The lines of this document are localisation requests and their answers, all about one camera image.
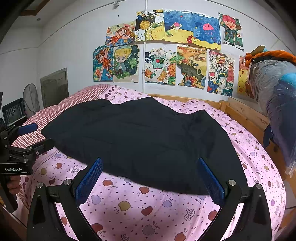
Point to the yellow bear drawing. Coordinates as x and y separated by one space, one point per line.
242 78

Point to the lying orange-haired girl drawing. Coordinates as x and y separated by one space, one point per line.
120 33

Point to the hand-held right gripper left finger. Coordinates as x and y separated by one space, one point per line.
89 183

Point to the pink apple print quilt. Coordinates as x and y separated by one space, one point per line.
150 213

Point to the city buildings drawing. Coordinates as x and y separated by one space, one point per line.
220 71

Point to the pineapple drawing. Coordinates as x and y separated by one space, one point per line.
149 25

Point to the black plastic crate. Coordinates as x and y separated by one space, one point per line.
13 112

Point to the fish drawing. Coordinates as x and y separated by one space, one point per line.
178 25

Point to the pink jellyfish drawing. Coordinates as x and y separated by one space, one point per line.
205 30

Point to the red-haired boy drawing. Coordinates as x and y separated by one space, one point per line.
231 30

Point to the dark blue cloth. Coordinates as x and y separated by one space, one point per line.
269 136

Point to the landscape drawing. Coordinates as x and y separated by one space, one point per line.
190 66

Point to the orange-haired girl blue drawing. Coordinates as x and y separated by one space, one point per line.
103 63

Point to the turtles and ship drawing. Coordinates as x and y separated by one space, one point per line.
160 64

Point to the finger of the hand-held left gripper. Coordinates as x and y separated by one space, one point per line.
27 128
39 147

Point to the black padded jacket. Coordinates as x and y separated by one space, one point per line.
138 139

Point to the standing fan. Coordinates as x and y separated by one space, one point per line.
31 99

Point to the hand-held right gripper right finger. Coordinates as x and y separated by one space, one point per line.
211 183

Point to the blond child drawing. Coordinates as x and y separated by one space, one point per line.
126 63

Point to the wooden bed headboard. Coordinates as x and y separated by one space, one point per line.
242 111

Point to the person's left hand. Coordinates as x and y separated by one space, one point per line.
13 183

